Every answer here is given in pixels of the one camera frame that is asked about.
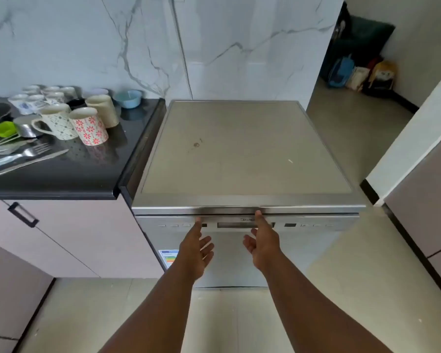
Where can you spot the person's left hand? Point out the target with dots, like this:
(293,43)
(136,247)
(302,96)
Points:
(193,253)

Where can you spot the person's right hand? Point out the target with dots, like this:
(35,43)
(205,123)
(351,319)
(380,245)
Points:
(266,249)

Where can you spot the silver dishwasher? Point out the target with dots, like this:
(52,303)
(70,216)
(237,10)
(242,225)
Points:
(242,150)

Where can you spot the red flower print mug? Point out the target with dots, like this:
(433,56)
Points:
(90,128)

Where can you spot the light blue bowl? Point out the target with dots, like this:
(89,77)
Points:
(128,99)

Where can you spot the plain cream mug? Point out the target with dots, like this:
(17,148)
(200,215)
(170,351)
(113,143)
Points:
(104,110)

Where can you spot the cream diamond pattern mug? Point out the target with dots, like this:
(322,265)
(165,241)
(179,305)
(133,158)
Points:
(60,123)

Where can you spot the white floral bowl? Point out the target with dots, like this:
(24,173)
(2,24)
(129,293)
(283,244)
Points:
(95,92)

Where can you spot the cluster of small teacups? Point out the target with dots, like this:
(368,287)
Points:
(22,102)

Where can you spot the green rectangular dish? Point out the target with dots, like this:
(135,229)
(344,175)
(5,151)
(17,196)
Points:
(2,129)

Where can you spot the person's left forearm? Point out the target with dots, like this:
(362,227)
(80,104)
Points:
(150,319)

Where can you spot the person's right forearm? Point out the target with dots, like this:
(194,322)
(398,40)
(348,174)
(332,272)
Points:
(308,316)

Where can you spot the black countertop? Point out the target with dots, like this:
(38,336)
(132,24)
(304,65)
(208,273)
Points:
(95,169)

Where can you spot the pink base cabinet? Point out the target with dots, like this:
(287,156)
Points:
(11,290)
(95,238)

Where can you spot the beige base cabinet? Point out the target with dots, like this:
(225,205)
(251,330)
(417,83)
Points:
(426,202)

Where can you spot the blue bag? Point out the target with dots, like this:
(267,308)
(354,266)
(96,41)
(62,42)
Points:
(341,71)

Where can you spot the white bag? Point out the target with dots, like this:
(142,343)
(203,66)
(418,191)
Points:
(358,78)

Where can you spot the yellow bag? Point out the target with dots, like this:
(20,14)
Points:
(384,73)

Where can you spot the dark green cushion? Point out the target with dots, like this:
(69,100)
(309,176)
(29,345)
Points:
(371,36)

